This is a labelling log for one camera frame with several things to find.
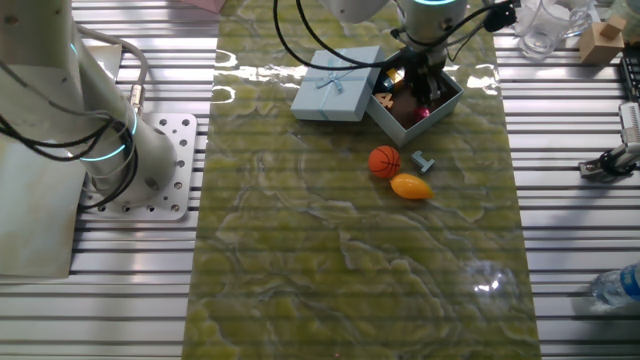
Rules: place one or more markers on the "white ridged device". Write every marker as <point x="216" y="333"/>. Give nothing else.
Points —
<point x="631" y="122"/>

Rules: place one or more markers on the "light blue gift box base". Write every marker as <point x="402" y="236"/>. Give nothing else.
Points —
<point x="400" y="135"/>

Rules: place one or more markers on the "small wooden cube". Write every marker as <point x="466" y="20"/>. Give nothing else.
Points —
<point x="614" y="27"/>

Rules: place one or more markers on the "silver robot mounting plate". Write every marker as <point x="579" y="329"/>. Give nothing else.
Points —
<point x="182" y="165"/>

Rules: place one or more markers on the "gold metallic toy block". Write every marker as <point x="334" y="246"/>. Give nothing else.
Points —
<point x="395" y="75"/>

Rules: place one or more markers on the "yellow orange toy mango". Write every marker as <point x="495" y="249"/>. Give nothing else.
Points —
<point x="411" y="186"/>

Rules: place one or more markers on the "large wooden cube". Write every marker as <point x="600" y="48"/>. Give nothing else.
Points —
<point x="597" y="50"/>

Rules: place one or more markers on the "light blue gift box lid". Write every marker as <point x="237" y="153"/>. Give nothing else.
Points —
<point x="345" y="102"/>

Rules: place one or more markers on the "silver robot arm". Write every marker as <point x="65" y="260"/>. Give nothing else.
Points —
<point x="45" y="75"/>

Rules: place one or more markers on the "green marble pattern mat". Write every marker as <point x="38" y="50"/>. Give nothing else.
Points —
<point x="350" y="250"/>

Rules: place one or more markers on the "pale green translucent container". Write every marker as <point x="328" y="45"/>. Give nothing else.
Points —
<point x="627" y="10"/>

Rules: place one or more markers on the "small grey toy block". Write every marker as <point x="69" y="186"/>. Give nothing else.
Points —
<point x="423" y="161"/>

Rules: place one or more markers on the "black keyboard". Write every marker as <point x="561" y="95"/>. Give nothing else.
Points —
<point x="631" y="75"/>

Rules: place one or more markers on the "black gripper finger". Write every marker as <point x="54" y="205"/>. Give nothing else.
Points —
<point x="433" y="90"/>
<point x="416" y="87"/>

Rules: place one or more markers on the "clear plastic water bottle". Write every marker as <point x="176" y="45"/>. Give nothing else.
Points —
<point x="617" y="287"/>

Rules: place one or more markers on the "clear glass mug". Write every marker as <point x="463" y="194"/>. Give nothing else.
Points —
<point x="542" y="30"/>

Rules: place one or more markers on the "small pink toy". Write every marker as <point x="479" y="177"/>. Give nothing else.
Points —
<point x="421" y="113"/>

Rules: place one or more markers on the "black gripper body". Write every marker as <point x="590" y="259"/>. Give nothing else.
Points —
<point x="425" y="61"/>

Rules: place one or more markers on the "pink flat object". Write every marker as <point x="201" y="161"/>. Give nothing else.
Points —
<point x="207" y="4"/>

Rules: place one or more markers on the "orange toy basketball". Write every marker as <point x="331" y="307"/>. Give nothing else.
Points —
<point x="384" y="161"/>

